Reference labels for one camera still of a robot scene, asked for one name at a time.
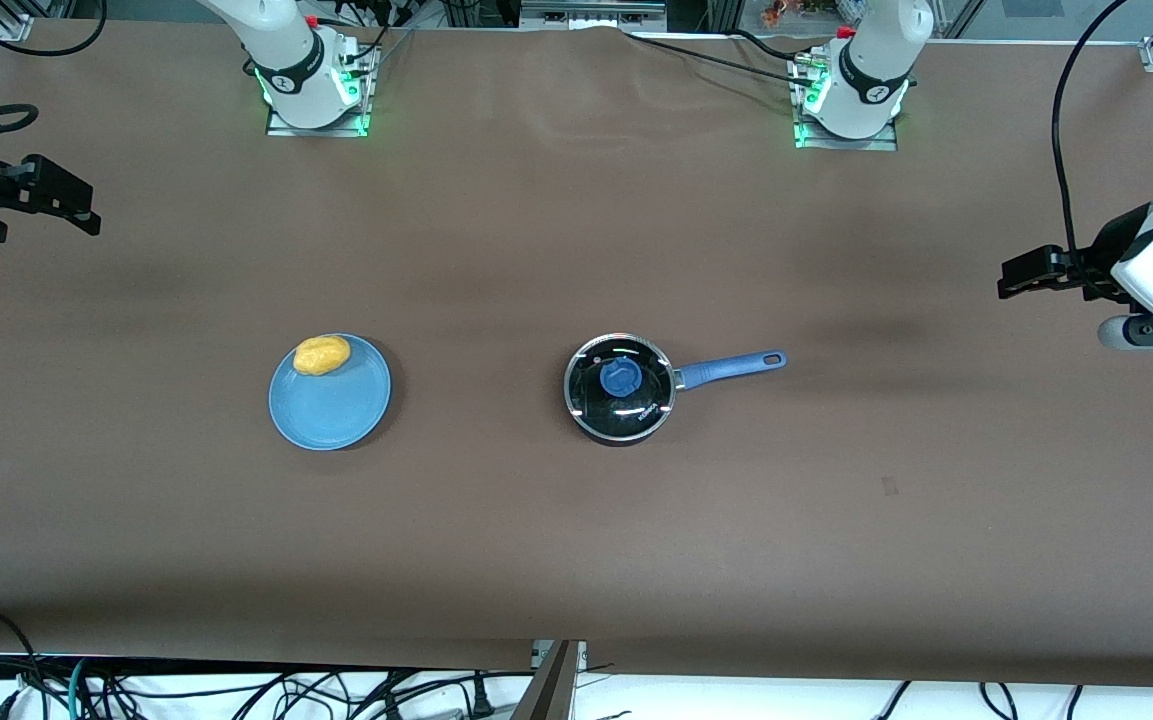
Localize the yellow potato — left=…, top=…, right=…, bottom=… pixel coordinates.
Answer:
left=293, top=335, right=352, bottom=377

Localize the glass lid blue knob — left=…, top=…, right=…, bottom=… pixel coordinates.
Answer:
left=564, top=334, right=678, bottom=441

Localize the blue round plate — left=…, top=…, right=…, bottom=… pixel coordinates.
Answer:
left=268, top=332, right=393, bottom=452

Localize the grey metal device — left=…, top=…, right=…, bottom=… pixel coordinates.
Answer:
left=519, top=0, right=669, bottom=33

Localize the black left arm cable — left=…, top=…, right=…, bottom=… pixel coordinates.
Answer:
left=1052, top=0, right=1133, bottom=293

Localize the black curved cable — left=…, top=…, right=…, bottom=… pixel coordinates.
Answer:
left=0, top=0, right=109, bottom=59

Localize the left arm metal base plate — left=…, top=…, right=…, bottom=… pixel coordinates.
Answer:
left=791, top=50, right=900, bottom=152

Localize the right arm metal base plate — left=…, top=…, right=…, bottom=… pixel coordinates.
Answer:
left=266, top=35, right=374, bottom=139

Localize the black pot blue handle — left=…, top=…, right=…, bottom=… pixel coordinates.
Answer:
left=563, top=333, right=788, bottom=447

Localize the black cable to arm base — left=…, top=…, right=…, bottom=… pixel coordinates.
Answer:
left=626, top=30, right=819, bottom=87

